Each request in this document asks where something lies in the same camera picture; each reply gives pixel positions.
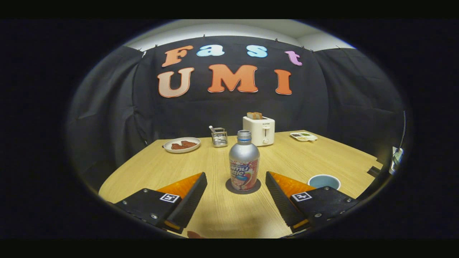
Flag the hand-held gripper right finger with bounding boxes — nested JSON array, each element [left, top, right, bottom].
[[265, 171, 361, 233]]

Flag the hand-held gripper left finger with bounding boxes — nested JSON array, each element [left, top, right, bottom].
[[115, 172, 208, 234]]

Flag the dark round coaster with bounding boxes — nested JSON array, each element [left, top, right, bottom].
[[225, 178, 261, 195]]

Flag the white cup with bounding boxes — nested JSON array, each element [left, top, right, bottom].
[[308, 174, 341, 190]]

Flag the silver juice bottle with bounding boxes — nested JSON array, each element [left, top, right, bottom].
[[229, 130, 260, 191]]

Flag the wooden table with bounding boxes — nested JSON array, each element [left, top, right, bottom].
[[99, 130, 383, 239]]

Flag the white plate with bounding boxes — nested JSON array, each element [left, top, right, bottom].
[[163, 137, 201, 154]]

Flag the red sausage pieces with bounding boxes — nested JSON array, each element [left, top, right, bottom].
[[171, 140, 198, 150]]

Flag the white divided tray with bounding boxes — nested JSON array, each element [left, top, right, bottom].
[[290, 132, 318, 142]]

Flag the white toaster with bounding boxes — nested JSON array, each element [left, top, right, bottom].
[[243, 116, 275, 147]]

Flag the black backdrop cloth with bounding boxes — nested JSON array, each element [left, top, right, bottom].
[[66, 35, 406, 190]]

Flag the metal wire holder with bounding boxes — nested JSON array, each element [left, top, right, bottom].
[[209, 125, 228, 148]]

